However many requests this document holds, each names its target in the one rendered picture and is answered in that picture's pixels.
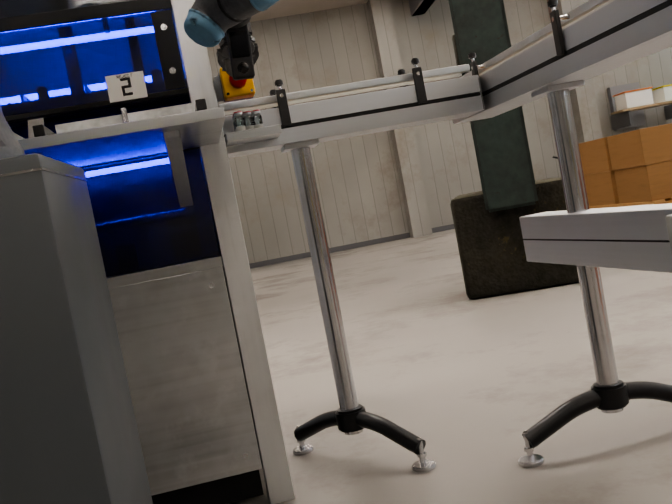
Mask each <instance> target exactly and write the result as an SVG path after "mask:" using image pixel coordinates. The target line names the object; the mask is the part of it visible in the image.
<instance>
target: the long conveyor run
mask: <svg viewBox="0 0 672 504"><path fill-rule="evenodd" d="M547 5H548V7H550V8H551V9H552V12H551V13H550V19H551V23H550V24H548V25H547V26H545V27H543V28H542V29H540V30H538V31H537V32H535V33H533V34H532V35H530V36H528V37H527V38H525V39H523V40H522V41H520V42H518V43H517V44H515V45H513V46H512V47H510V48H508V49H507V50H505V51H503V52H502V53H500V54H498V55H497V56H495V57H493V58H492V59H490V60H488V61H487V62H485V63H483V64H482V65H477V62H476V61H474V59H475V57H476V53H474V52H471V53H469V54H468V59H471V61H472V62H471V63H470V65H471V71H470V72H468V73H467V74H465V75H463V76H462V77H467V76H473V75H478V76H479V78H480V84H481V90H482V95H483V101H484V107H485V109H484V110H483V111H480V112H478V113H476V114H473V115H471V116H468V117H463V118H458V119H453V124H458V123H464V122H470V121H475V120H481V119H487V118H492V117H495V116H497V115H500V114H502V113H505V112H507V111H510V110H512V109H515V108H517V107H520V106H522V105H525V104H527V103H530V102H532V101H535V100H538V99H540V98H543V97H545V96H547V95H545V96H540V97H534V98H532V96H531V93H532V92H534V91H537V90H539V89H541V88H544V87H546V86H549V85H555V84H561V83H567V82H573V81H579V80H584V81H585V80H588V79H590V78H593V77H595V76H598V75H600V74H603V73H605V72H608V71H610V70H613V69H615V68H618V67H621V66H623V65H626V64H628V63H631V62H633V61H636V60H638V59H641V58H643V57H646V56H648V55H651V54H653V53H656V52H658V51H661V50H663V49H666V48H668V47H671V46H672V0H589V1H587V2H585V3H584V4H582V5H580V6H579V7H577V8H575V9H574V10H572V11H570V12H569V13H567V14H565V15H561V16H560V15H559V10H558V9H557V10H556V8H555V7H557V5H558V0H548V2H547Z"/></svg>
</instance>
